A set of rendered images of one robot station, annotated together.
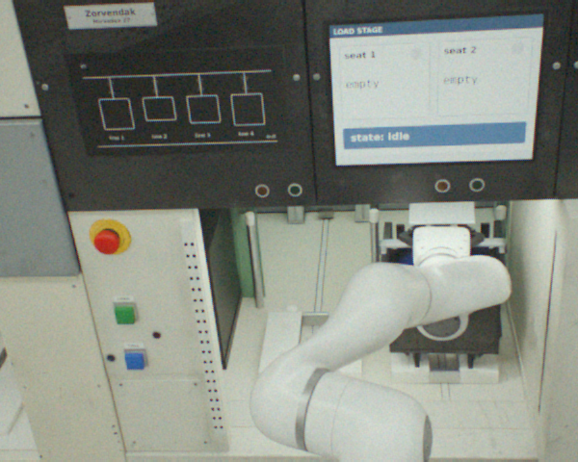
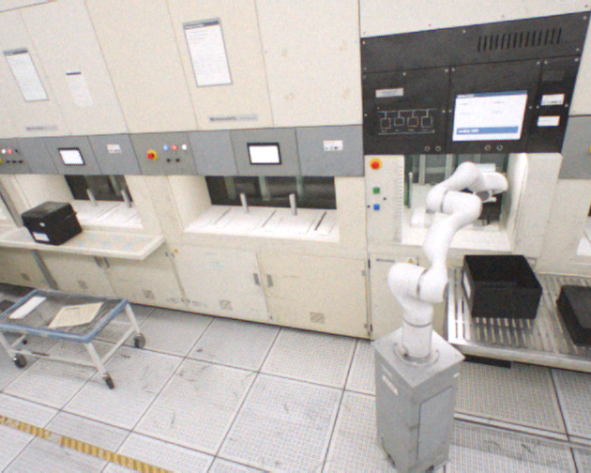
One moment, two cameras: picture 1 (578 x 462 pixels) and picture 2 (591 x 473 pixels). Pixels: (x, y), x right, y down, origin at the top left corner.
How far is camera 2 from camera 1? 0.80 m
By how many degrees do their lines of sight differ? 14
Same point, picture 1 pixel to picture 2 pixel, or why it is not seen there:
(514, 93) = (515, 116)
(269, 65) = (435, 107)
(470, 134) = (499, 129)
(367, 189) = (462, 148)
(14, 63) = (357, 107)
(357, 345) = (461, 182)
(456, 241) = not seen: hidden behind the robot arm
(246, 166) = (423, 141)
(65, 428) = (349, 230)
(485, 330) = (494, 210)
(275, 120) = (434, 125)
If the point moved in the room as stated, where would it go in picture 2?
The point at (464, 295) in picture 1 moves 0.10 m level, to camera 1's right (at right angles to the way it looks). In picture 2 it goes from (492, 183) to (515, 182)
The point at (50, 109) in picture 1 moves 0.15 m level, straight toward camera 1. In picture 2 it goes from (366, 121) to (372, 129)
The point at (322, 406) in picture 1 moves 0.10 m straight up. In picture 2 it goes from (449, 196) to (451, 174)
